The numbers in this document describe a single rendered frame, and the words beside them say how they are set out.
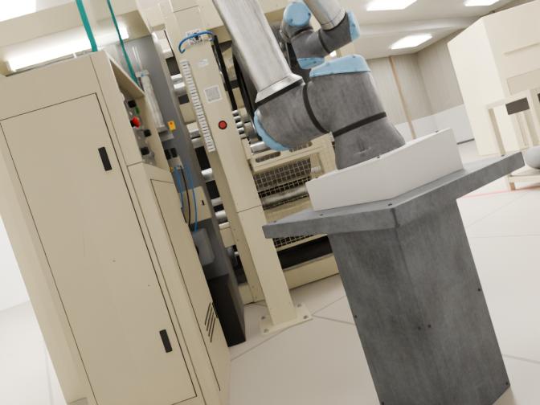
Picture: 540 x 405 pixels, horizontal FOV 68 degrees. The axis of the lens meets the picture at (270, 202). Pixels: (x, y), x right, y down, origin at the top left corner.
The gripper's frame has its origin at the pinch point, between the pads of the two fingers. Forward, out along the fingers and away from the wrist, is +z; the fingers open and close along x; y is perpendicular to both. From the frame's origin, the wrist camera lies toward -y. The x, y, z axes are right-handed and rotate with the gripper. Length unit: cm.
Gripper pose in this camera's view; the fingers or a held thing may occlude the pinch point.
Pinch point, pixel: (286, 55)
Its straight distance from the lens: 183.5
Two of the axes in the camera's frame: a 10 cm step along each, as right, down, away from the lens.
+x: -9.5, 3.0, -0.7
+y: -3.0, -9.5, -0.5
